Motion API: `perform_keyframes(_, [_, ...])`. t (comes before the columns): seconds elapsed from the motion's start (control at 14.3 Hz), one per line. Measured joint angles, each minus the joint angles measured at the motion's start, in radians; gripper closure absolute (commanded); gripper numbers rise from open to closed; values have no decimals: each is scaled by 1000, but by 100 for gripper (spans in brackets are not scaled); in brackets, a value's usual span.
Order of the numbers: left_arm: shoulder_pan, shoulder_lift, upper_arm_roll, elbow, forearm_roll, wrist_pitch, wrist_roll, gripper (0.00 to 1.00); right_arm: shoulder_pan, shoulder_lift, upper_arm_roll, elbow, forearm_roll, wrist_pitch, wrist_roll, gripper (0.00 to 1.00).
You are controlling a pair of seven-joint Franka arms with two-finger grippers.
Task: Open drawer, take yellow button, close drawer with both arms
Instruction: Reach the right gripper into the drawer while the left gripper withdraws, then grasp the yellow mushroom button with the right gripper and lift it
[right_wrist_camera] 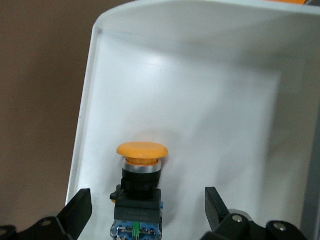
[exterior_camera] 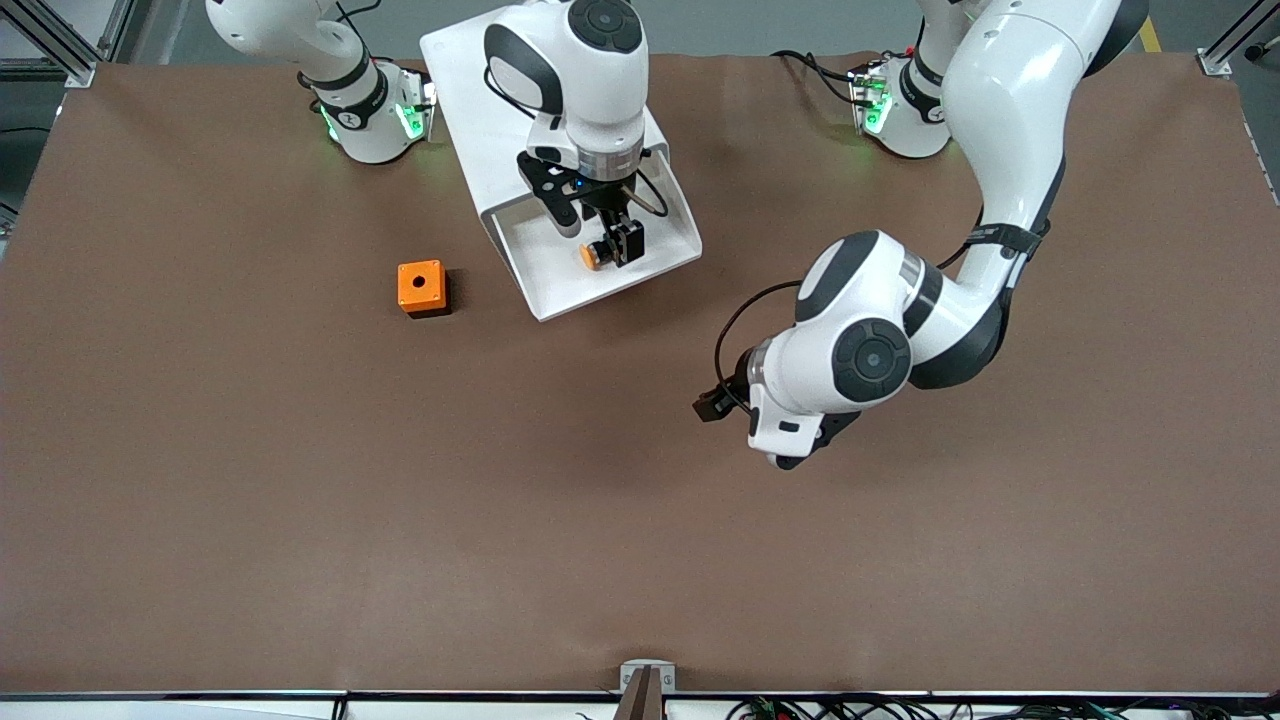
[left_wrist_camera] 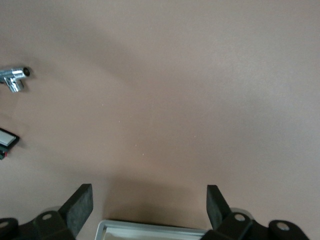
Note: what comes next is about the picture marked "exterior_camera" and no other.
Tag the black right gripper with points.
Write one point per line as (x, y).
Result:
(607, 201)

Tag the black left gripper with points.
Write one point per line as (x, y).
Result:
(738, 385)

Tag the orange push button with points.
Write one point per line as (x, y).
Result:
(590, 257)

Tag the white plastic drawer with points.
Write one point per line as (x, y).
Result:
(560, 272)

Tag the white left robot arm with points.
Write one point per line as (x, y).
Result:
(1010, 130)

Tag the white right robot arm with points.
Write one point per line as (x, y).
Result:
(590, 90)

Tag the white drawer cabinet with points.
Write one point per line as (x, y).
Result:
(460, 90)

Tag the brown table mat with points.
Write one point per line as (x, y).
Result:
(640, 550)

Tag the orange button enclosure box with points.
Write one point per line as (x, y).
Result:
(410, 296)

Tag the grey table edge bracket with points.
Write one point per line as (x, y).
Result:
(632, 675)

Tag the white table edge rail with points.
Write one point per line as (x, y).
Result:
(450, 708)

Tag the aluminium frame profile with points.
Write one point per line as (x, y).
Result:
(1218, 62)
(72, 66)

